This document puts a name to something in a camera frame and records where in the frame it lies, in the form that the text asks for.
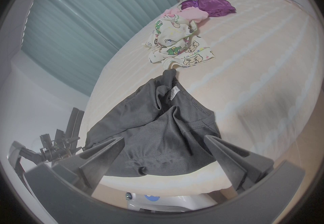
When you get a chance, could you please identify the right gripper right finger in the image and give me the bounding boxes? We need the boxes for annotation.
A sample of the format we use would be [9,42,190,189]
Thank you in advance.
[204,134,275,191]

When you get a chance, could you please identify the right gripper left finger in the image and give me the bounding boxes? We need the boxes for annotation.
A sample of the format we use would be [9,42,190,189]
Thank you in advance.
[54,136,126,190]

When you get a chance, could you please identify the black trousers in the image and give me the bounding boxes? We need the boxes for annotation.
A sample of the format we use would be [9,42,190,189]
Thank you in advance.
[85,69,222,178]

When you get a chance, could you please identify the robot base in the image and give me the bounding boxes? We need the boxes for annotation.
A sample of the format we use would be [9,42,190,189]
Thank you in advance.
[125,191,219,212]

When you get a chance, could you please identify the bed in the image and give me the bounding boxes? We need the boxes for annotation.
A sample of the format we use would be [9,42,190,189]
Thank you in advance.
[81,0,321,195]

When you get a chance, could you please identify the dark grey chest of drawers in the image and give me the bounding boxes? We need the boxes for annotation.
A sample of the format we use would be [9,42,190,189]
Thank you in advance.
[54,107,85,143]

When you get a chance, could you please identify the white printed pyjama top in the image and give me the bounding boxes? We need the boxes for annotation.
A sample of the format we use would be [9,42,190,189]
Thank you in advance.
[145,13,215,68]

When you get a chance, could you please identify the pink garment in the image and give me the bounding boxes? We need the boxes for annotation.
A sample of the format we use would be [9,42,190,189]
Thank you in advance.
[162,6,209,25]

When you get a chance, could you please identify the purple garment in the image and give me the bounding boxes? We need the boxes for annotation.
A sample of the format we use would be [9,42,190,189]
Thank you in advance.
[181,0,237,18]

